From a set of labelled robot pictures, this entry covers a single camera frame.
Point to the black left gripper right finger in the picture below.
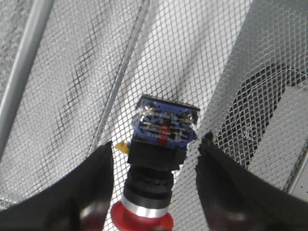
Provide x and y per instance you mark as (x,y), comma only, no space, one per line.
(234,199)

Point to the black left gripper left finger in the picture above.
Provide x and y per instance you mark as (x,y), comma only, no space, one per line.
(78,202)

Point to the red emergency push button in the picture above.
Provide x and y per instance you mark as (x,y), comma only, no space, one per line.
(162,130)

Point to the silver mesh tiered rack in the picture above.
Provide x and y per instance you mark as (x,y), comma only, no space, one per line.
(73,71)

